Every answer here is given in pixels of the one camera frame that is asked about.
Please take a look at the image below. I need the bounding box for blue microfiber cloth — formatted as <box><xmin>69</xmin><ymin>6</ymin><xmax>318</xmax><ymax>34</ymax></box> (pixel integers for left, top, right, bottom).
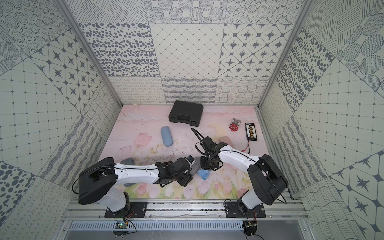
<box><xmin>197</xmin><ymin>169</ymin><xmax>211</xmax><ymax>181</ymax></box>

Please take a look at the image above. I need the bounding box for grey felt eyeglass case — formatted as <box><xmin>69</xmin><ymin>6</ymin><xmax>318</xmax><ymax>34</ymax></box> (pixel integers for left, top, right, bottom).
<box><xmin>190</xmin><ymin>157</ymin><xmax>201</xmax><ymax>177</ymax></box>

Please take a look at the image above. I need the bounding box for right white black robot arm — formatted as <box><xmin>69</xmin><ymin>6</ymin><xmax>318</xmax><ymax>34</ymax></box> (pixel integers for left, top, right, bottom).
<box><xmin>199</xmin><ymin>137</ymin><xmax>289</xmax><ymax>212</ymax></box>

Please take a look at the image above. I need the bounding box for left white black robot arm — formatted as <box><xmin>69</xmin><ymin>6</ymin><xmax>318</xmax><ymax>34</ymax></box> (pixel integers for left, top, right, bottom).
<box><xmin>77</xmin><ymin>156</ymin><xmax>195</xmax><ymax>213</ymax></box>

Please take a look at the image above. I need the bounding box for blue eyeglass case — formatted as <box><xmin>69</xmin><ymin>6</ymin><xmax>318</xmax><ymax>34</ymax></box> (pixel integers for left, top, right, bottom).
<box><xmin>161</xmin><ymin>126</ymin><xmax>173</xmax><ymax>147</ymax></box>

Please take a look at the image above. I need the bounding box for dark grey eyeglass case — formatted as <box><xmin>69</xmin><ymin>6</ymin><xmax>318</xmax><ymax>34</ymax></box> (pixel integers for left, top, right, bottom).
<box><xmin>121</xmin><ymin>158</ymin><xmax>135</xmax><ymax>166</ymax></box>

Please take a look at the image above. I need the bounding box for black plastic tool case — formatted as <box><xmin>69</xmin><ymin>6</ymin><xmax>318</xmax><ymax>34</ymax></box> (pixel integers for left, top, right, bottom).
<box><xmin>169</xmin><ymin>101</ymin><xmax>204</xmax><ymax>127</ymax></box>

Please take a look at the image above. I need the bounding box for red valve handwheel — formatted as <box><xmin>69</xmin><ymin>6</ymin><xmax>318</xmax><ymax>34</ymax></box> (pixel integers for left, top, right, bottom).
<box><xmin>229</xmin><ymin>123</ymin><xmax>238</xmax><ymax>132</ymax></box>

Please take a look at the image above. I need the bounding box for black box with brass parts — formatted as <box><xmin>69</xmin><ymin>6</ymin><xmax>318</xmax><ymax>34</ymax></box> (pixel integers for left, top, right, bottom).
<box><xmin>245</xmin><ymin>123</ymin><xmax>258</xmax><ymax>141</ymax></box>

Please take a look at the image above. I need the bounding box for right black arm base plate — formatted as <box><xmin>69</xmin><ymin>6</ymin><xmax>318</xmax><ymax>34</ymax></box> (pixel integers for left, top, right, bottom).
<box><xmin>223</xmin><ymin>200</ymin><xmax>266</xmax><ymax>219</ymax></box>

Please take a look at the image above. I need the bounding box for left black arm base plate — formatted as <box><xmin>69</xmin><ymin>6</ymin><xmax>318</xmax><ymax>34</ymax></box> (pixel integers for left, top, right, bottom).
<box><xmin>105</xmin><ymin>202</ymin><xmax>148</xmax><ymax>219</ymax></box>

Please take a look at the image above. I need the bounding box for white slotted cable duct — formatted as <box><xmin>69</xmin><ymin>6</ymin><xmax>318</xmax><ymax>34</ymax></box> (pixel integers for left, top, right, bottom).
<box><xmin>69</xmin><ymin>220</ymin><xmax>243</xmax><ymax>231</ymax></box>

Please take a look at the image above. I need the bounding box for aluminium mounting rail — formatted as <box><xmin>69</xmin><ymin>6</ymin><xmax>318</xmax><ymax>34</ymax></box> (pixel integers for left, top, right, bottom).
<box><xmin>61</xmin><ymin>197</ymin><xmax>310</xmax><ymax>221</ymax></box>

